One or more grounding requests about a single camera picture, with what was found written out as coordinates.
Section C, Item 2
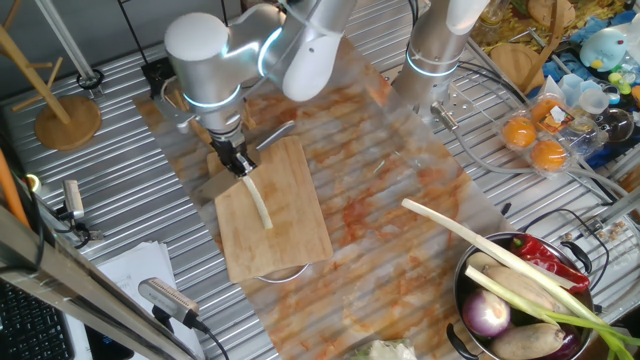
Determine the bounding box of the orange tube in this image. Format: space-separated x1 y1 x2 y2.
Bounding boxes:
0 148 31 231

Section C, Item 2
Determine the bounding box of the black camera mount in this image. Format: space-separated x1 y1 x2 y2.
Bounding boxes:
49 202 105 247

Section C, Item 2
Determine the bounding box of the aluminium profile bar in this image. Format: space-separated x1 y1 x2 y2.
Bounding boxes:
597 187 640 226

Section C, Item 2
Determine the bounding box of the white plastic cup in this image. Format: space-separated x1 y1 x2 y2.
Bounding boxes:
578 88 612 116
558 73 586 107

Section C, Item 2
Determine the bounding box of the grey hose with metal connector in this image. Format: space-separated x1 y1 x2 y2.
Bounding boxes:
430 101 631 201

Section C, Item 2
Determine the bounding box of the light blue plush toy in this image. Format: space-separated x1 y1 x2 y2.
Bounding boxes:
578 26 629 73

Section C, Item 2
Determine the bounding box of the aluminium frame beam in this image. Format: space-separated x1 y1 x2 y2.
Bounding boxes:
0 204 201 360

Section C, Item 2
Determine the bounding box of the black keyboard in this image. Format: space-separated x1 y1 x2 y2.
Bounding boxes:
0 278 76 360

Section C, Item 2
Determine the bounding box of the clear glass bowl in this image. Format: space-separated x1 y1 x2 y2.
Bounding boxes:
594 107 636 145

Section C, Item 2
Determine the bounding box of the white paper stack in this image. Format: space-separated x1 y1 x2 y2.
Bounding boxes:
64 240 206 360

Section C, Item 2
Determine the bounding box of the brown sweet potato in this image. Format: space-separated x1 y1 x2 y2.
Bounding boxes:
483 264 569 315
489 322 566 360

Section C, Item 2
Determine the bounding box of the marble pattern table mat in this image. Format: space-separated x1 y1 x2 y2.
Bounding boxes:
132 29 506 360

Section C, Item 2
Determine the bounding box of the pale green cabbage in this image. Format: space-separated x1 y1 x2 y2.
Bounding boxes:
349 338 419 360

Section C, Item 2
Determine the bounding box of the clear plastic fruit container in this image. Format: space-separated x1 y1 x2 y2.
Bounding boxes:
497 92 609 177

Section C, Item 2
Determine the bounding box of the silver tripod pole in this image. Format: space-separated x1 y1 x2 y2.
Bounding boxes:
33 0 106 99

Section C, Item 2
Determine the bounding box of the purple eggplant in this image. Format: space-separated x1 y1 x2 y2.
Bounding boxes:
537 323 584 360

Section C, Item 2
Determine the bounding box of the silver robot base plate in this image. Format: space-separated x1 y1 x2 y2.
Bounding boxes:
424 82 476 126

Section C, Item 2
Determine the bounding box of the purple onion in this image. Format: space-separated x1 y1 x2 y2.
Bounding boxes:
461 288 512 340

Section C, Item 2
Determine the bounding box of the long green scallion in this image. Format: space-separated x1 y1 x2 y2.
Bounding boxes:
401 198 640 360
463 264 640 351

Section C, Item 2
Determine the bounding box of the yellow dried pasta bag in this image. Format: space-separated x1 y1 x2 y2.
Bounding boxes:
494 0 640 44

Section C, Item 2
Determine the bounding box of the green toy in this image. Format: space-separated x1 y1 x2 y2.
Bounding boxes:
607 71 634 96

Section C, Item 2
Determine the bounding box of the orange fruit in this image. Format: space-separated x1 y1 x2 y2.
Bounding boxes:
501 115 538 150
530 98 566 132
529 139 569 173

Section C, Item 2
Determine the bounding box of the steel cleaver knife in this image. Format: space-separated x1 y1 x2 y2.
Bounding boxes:
194 119 298 202

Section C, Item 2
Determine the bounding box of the white scallion stalk piece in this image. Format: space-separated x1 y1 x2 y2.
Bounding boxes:
241 174 275 231

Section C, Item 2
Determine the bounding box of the pale potato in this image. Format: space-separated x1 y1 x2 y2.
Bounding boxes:
466 251 501 272

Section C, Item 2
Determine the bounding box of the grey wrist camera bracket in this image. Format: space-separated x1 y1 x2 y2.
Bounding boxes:
153 92 197 135

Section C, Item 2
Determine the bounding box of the silver depth camera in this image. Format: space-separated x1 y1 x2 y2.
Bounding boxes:
61 178 86 221
137 276 201 327

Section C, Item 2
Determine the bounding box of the clear glass jar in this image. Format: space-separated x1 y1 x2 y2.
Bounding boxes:
478 0 506 27

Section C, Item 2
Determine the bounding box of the wooden cutting board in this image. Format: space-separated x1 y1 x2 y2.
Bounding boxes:
206 135 335 284

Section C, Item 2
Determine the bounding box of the wooden mug tree stand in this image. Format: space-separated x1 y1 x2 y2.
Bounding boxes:
488 0 569 95
0 0 103 152

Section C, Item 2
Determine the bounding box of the black smartphone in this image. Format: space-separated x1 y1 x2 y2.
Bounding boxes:
83 324 136 360

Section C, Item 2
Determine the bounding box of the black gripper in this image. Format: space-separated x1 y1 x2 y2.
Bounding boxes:
209 130 256 177

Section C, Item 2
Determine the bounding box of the red pepper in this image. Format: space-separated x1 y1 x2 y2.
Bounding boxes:
509 233 592 295

